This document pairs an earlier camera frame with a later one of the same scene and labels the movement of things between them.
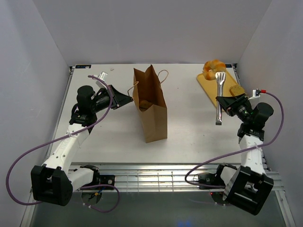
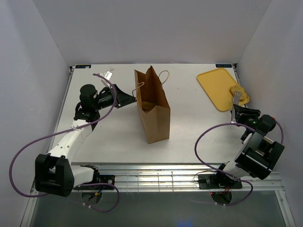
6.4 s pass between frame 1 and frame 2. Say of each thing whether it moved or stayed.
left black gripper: stayed
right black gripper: moved
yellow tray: stayed
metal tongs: moved
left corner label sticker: stayed
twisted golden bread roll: moved
